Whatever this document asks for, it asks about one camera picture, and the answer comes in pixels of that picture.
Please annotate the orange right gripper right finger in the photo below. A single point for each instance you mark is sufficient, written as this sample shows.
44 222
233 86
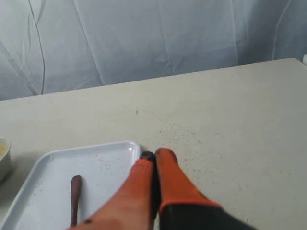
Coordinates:
183 206

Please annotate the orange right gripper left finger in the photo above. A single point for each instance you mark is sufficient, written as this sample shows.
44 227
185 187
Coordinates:
133 205

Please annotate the brown wooden spoon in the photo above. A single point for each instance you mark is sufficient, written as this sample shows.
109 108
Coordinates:
76 184

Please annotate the yellow crumbly grain mixture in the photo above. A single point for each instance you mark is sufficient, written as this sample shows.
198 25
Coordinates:
4 147

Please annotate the white rectangular plastic tray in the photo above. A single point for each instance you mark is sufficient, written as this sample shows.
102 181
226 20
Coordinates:
85 177

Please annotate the white ceramic bowl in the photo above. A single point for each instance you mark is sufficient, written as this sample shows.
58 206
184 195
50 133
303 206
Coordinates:
5 164

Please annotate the white backdrop cloth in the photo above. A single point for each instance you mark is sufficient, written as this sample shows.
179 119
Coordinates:
51 46

